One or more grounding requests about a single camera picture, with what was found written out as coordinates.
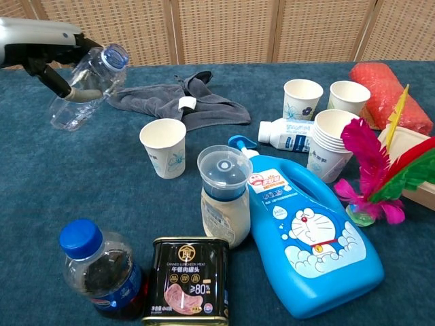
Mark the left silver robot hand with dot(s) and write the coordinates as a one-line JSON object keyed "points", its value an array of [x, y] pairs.
{"points": [[34, 37]]}

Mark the clear plastic bottle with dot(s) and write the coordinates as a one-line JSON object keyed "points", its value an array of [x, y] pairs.
{"points": [[102, 71]]}

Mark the white paper cup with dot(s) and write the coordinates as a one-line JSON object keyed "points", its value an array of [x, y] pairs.
{"points": [[163, 149]]}

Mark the paper cup dark blue flower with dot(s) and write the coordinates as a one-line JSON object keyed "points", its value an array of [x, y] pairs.
{"points": [[300, 102]]}

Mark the paper cup green print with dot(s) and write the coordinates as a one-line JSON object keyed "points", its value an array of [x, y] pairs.
{"points": [[348, 98]]}

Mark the blue carpet table mat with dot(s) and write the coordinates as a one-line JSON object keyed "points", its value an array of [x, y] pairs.
{"points": [[68, 190]]}

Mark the bamboo folding screen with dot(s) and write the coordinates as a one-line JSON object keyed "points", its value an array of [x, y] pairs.
{"points": [[217, 30]]}

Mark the grey cloth with white tag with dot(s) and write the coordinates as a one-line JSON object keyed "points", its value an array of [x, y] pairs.
{"points": [[210, 108]]}

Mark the cola bottle with blue cap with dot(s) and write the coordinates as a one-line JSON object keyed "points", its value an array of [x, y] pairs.
{"points": [[102, 271]]}

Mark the beige bottle with clear cap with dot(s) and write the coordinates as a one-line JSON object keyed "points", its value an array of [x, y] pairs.
{"points": [[221, 210]]}

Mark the small white plastic bottle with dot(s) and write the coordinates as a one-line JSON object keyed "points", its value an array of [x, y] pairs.
{"points": [[285, 136]]}

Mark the black luncheon meat can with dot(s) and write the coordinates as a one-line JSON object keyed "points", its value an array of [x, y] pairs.
{"points": [[187, 282]]}

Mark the stack of paper cups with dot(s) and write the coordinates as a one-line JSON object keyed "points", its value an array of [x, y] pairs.
{"points": [[326, 149]]}

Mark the blue Doraemon detergent bottle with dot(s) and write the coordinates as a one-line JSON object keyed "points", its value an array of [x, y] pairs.
{"points": [[316, 244]]}

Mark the red bubble wrap roll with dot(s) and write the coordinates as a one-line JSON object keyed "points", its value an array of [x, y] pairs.
{"points": [[384, 88]]}

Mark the colourful feather shuttlecock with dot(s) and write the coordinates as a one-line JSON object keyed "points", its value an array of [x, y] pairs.
{"points": [[367, 163]]}

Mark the beige lidded lunch box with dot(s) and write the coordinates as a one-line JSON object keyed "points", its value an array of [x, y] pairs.
{"points": [[408, 141]]}

